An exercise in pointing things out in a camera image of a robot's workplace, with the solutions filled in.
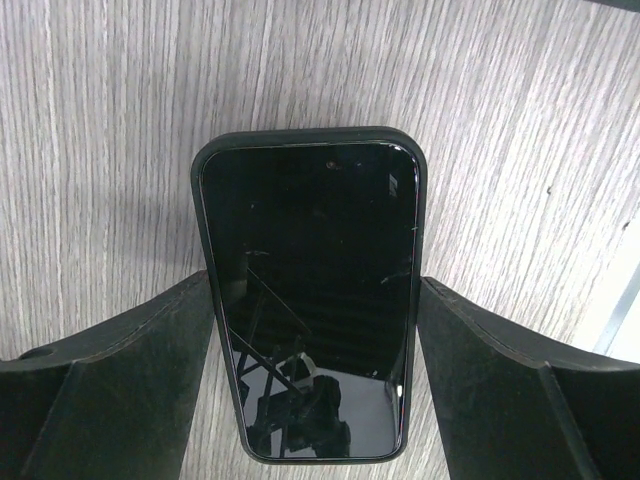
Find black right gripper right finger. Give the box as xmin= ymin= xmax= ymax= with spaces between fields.
xmin=417 ymin=277 xmax=639 ymax=479

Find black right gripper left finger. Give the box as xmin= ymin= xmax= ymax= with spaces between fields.
xmin=1 ymin=271 xmax=214 ymax=479

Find black smartphone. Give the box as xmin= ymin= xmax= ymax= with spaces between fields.
xmin=191 ymin=126 xmax=427 ymax=465

